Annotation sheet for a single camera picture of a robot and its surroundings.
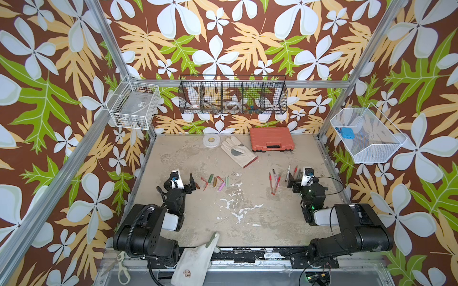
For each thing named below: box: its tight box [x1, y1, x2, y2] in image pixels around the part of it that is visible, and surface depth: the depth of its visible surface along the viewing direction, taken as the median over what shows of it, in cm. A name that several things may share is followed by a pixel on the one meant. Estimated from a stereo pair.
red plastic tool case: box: [249, 126, 296, 153], surface depth 117 cm
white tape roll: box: [202, 134, 221, 148], surface depth 118 cm
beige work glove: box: [220, 135, 259, 169], surface depth 113 cm
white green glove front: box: [170, 232, 221, 286], surface depth 71 cm
